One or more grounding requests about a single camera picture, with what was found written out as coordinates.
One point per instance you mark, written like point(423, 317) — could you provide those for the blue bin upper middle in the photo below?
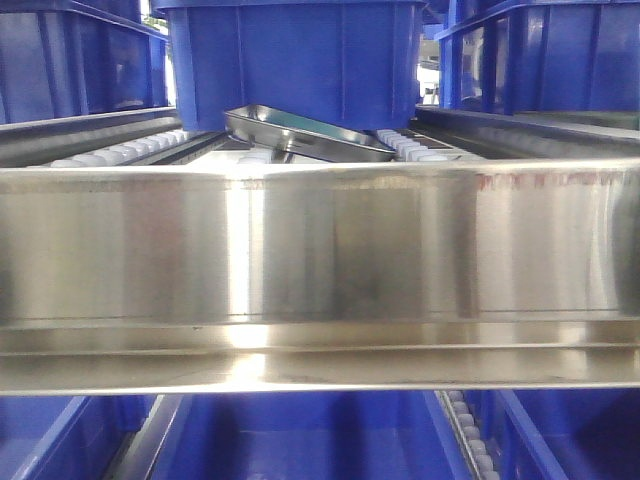
point(348, 63)

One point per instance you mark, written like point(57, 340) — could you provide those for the blue bin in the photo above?
point(507, 57)
point(311, 435)
point(559, 433)
point(71, 58)
point(67, 437)
point(348, 63)

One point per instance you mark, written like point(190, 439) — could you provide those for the blue bin lower middle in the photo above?
point(311, 435)

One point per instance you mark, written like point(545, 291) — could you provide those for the stainless steel tray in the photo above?
point(285, 131)

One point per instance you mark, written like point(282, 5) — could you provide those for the steel roller track right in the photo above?
point(467, 434)

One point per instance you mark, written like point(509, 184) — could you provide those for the steel roller track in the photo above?
point(467, 434)
point(137, 458)

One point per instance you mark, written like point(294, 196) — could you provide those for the blue bin upper right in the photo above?
point(507, 57)

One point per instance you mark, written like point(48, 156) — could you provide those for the blue bin lower right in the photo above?
point(559, 433)

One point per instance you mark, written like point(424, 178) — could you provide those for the steel roller track left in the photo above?
point(137, 458)

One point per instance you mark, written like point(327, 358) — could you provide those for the blue bin upper left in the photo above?
point(71, 58)

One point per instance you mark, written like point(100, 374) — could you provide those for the blue bin lower left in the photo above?
point(67, 437)

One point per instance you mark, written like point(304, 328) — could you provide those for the left shelf steel front rail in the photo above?
point(215, 278)

